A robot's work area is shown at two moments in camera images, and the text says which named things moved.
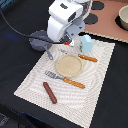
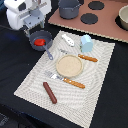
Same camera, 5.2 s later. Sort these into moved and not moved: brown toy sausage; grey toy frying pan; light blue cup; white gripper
Moved: white gripper
Not moved: light blue cup; grey toy frying pan; brown toy sausage
